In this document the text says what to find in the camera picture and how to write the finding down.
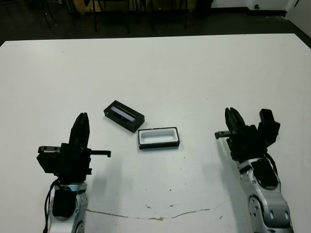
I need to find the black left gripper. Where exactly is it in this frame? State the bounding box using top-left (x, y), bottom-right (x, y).
top-left (38, 112), bottom-right (112, 183)

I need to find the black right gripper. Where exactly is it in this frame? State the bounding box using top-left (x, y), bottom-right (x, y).
top-left (215, 106), bottom-right (268, 163)

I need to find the black box lid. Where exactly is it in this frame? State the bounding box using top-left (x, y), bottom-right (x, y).
top-left (103, 99), bottom-right (145, 133)

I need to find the black box base white insert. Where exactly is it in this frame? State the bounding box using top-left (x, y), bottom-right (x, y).
top-left (137, 126), bottom-right (181, 150)

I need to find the black metal chair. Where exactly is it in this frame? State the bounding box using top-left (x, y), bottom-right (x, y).
top-left (42, 0), bottom-right (76, 30)
top-left (150, 0), bottom-right (188, 32)
top-left (92, 0), bottom-right (132, 33)

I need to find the black trash bin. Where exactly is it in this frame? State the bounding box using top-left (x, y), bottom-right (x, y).
top-left (193, 0), bottom-right (212, 14)

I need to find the yellow wooden cabinet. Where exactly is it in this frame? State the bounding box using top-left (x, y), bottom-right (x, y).
top-left (77, 0), bottom-right (146, 12)

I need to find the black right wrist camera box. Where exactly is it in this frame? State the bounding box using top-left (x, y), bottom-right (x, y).
top-left (257, 121), bottom-right (281, 148)

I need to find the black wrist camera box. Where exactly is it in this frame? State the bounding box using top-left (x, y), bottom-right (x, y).
top-left (257, 121), bottom-right (281, 148)
top-left (36, 152), bottom-right (62, 174)

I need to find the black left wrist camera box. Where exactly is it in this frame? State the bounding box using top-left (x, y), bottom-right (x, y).
top-left (36, 152), bottom-right (62, 174)

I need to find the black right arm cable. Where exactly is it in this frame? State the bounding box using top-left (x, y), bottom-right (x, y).
top-left (263, 151), bottom-right (280, 177)

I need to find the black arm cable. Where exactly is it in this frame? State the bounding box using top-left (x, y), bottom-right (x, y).
top-left (263, 151), bottom-right (280, 177)
top-left (42, 179), bottom-right (58, 233)

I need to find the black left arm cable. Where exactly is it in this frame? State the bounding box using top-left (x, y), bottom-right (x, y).
top-left (42, 179), bottom-right (58, 233)

